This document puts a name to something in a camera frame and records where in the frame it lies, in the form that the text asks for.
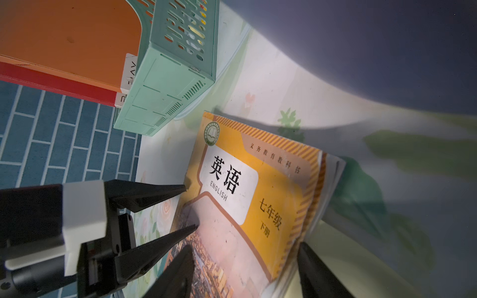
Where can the purple trash bin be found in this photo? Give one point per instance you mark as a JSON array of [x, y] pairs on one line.
[[412, 54]]

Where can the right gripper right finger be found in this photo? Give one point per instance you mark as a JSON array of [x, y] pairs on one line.
[[316, 279]]

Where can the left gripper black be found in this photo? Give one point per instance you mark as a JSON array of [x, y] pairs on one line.
[[55, 235]]

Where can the floral table mat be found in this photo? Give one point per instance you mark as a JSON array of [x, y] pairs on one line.
[[402, 220]]

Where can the yellow sticky note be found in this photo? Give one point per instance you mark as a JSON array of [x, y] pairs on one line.
[[360, 271]]

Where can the green plastic file rack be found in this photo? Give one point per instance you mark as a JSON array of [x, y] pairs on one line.
[[176, 62]]

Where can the English textbook yellow cover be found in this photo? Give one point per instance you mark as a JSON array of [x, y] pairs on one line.
[[255, 197]]

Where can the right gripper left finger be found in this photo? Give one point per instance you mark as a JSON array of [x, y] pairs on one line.
[[176, 281]]

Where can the orange file folder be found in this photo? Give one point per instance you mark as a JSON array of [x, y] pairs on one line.
[[84, 41]]

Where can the red file folder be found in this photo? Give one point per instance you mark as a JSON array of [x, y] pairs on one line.
[[30, 78]]

